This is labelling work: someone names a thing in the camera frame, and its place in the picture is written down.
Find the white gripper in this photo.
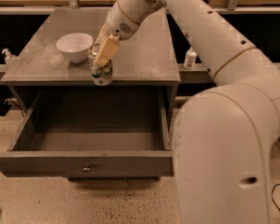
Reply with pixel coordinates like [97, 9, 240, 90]
[94, 2, 140, 67]

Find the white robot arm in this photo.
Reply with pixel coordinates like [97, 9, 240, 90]
[95, 0, 280, 224]

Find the grey drawer cabinet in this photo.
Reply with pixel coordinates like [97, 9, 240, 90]
[0, 7, 181, 182]

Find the open grey top drawer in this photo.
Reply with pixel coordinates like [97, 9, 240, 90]
[0, 87, 173, 179]

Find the brass drawer knob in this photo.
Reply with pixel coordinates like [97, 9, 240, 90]
[82, 164, 91, 173]

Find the white ceramic bowl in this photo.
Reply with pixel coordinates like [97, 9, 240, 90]
[56, 33, 93, 63]

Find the white pump lotion bottle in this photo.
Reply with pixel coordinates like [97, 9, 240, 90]
[184, 48, 197, 69]

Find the clear pump sanitizer bottle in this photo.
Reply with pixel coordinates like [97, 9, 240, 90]
[2, 49, 17, 66]

